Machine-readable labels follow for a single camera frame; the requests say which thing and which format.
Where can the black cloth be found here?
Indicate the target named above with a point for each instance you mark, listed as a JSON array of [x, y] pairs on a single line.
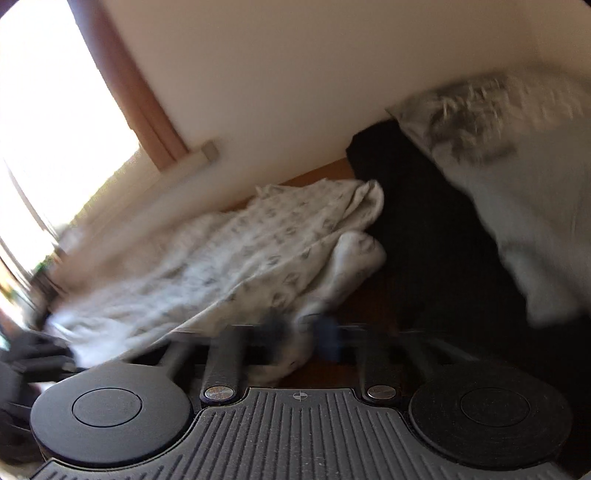
[[415, 221]]

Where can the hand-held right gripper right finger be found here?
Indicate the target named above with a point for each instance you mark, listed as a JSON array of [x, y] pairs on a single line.
[[328, 337]]

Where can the beige window sill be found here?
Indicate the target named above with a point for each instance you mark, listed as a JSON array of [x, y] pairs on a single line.
[[194, 159]]

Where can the brown wooden window trim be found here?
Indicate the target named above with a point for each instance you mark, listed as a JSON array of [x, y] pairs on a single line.
[[134, 92]]

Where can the white checker-print garment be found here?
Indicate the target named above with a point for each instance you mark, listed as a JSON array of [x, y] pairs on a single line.
[[231, 258]]

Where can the window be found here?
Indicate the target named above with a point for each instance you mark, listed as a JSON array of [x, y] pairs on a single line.
[[46, 115]]

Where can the grey printed folded cloth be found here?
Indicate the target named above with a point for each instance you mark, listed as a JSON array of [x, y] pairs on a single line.
[[508, 161]]

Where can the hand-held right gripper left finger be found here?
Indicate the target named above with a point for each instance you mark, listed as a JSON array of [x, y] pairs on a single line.
[[277, 334]]

